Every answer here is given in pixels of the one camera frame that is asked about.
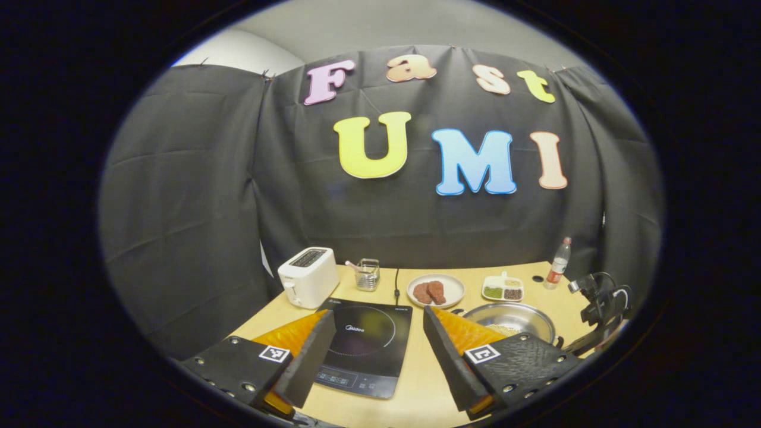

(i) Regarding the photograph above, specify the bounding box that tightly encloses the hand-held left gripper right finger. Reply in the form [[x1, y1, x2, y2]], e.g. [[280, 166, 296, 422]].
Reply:
[[423, 306, 586, 420]]

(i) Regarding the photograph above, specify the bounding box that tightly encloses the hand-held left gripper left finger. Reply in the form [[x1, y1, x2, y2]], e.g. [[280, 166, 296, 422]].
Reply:
[[178, 309, 337, 417]]

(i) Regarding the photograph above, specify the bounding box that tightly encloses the black induction cooktop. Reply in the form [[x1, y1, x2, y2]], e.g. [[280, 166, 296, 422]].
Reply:
[[313, 297, 414, 400]]

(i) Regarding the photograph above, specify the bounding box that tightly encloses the heap of yellow soybeans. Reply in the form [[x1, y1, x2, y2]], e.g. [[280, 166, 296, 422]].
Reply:
[[485, 323, 528, 339]]

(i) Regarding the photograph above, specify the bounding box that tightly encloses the steel pot with black handles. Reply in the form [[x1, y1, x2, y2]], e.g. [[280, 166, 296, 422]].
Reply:
[[450, 302, 565, 351]]

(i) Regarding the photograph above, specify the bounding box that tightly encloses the clear plastic bottle red label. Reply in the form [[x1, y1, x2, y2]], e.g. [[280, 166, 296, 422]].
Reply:
[[543, 237, 573, 291]]

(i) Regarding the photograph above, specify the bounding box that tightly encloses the white round plate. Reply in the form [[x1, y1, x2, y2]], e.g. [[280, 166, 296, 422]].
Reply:
[[407, 273, 466, 309]]

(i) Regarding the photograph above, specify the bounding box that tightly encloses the white toaster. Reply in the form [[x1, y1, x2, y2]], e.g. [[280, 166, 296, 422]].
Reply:
[[278, 247, 341, 310]]

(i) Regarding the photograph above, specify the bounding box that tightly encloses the white divided dish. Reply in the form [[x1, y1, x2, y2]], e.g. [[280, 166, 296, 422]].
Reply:
[[482, 272, 525, 303]]

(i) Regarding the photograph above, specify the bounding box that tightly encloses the wire mesh basket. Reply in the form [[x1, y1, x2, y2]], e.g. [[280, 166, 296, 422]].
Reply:
[[355, 259, 381, 292]]

